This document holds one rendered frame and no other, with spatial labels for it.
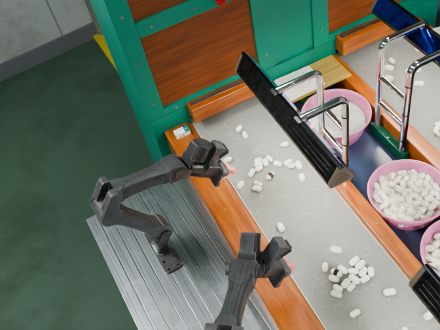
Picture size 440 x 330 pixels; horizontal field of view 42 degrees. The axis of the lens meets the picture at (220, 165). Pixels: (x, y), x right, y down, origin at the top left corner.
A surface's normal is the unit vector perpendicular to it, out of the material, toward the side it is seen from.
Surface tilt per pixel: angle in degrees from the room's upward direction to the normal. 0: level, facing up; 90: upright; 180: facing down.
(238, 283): 18
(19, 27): 90
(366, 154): 0
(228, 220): 0
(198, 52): 90
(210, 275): 0
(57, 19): 90
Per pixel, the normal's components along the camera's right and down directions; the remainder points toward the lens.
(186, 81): 0.42, 0.65
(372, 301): -0.17, -0.64
